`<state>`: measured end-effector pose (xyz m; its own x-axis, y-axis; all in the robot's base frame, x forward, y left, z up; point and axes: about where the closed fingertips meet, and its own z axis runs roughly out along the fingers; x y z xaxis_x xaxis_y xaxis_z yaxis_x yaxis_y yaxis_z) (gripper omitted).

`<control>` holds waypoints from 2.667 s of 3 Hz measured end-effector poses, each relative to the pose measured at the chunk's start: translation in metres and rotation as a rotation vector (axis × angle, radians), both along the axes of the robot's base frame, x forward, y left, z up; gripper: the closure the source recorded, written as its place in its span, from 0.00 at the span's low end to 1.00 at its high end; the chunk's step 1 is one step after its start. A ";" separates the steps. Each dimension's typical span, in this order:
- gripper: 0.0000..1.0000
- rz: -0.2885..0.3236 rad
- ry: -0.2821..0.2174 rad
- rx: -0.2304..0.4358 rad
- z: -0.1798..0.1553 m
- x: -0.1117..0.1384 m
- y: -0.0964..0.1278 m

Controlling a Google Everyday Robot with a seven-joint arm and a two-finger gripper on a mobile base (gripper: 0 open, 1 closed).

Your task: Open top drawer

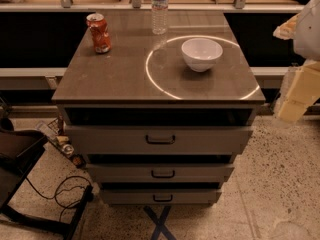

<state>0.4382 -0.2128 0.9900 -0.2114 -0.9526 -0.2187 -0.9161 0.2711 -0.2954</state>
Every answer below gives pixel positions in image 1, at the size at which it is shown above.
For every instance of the dark chair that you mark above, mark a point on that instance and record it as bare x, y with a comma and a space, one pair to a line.
19, 152

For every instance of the grey top drawer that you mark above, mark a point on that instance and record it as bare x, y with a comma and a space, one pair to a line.
160, 140

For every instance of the orange crushed soda can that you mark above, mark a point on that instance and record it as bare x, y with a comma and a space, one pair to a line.
98, 27

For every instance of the white ceramic bowl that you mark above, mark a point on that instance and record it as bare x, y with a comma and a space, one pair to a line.
201, 54

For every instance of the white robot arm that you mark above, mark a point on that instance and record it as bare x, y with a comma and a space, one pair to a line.
306, 41

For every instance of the grey drawer cabinet brown top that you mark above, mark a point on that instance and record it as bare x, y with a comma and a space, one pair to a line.
144, 81

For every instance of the clear plastic water bottle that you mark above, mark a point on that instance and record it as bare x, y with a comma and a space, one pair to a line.
159, 10

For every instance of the grey bottom drawer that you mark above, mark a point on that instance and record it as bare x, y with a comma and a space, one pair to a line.
160, 196

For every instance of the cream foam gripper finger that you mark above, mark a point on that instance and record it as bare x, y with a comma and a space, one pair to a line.
286, 30
300, 89

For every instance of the blue tape cross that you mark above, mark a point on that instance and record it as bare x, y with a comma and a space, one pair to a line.
160, 223

